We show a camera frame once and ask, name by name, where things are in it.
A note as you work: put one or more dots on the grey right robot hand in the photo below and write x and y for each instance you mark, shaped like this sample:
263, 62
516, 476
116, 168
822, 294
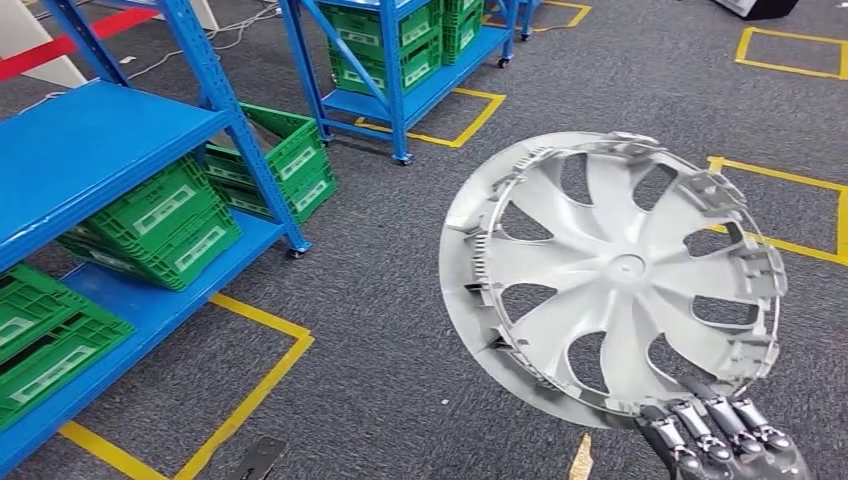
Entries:
735, 457

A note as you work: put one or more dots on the silver grey wheel hubcap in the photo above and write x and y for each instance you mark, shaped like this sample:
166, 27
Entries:
623, 272

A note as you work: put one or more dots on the blue steel shelf rack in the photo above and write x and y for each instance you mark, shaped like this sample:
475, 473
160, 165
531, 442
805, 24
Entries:
394, 99
79, 146

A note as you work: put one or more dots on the yellow floor tape strip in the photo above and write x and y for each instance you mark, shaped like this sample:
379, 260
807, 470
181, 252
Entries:
582, 464

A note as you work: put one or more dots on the dark grey box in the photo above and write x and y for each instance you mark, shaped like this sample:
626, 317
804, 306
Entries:
768, 8

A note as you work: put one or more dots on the red barrier belt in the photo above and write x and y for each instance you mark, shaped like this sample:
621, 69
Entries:
60, 46

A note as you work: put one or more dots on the white table with metal frame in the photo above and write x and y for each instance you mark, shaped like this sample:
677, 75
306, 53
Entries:
33, 46

